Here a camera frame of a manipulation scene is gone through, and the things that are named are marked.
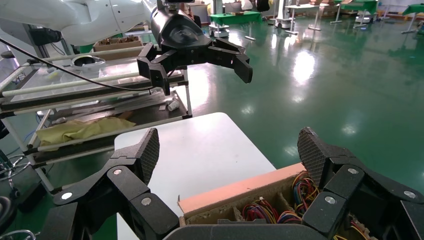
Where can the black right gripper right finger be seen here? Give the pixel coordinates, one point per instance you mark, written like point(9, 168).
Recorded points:
point(341, 185)

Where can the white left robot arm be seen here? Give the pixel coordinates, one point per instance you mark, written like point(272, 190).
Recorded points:
point(82, 20)

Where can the green cloth table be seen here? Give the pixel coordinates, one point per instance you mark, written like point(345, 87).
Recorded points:
point(359, 6)
point(235, 18)
point(414, 9)

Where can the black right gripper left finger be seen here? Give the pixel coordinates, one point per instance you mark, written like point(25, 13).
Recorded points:
point(132, 155)

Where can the white oval dish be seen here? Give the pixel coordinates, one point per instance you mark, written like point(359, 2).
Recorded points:
point(86, 63)

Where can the clear plastic tray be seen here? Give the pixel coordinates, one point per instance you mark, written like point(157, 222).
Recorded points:
point(66, 74)

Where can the yellow cloth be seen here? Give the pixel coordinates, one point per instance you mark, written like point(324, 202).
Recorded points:
point(82, 130)

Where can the white pipe frame cart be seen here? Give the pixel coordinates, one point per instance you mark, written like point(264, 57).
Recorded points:
point(39, 88)

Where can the white frame table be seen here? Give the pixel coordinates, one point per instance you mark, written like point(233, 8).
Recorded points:
point(311, 8)

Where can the small white roll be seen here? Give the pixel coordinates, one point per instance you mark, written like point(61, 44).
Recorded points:
point(173, 105)

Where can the open cardboard box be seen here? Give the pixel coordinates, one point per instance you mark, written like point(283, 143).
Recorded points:
point(116, 46)

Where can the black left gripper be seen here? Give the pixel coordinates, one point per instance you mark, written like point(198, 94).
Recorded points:
point(179, 33)

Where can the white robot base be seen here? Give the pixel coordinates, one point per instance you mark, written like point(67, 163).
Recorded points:
point(283, 16)

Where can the cardboard divider box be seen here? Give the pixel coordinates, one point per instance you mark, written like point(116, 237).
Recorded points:
point(232, 190)

